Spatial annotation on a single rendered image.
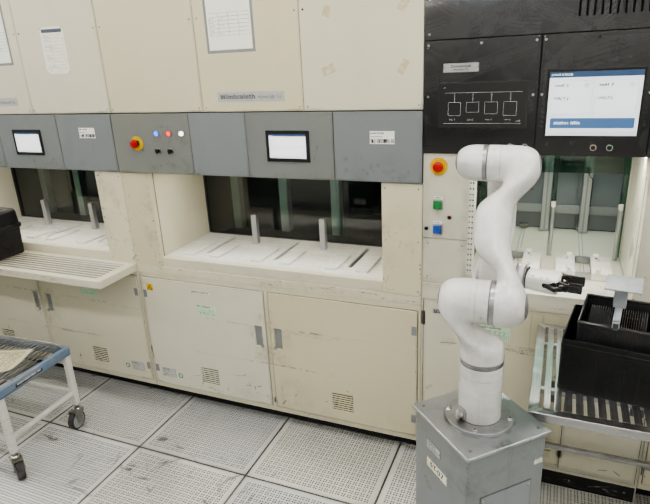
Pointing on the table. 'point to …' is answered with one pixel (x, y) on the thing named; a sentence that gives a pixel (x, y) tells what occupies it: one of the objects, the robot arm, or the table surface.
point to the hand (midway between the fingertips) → (577, 285)
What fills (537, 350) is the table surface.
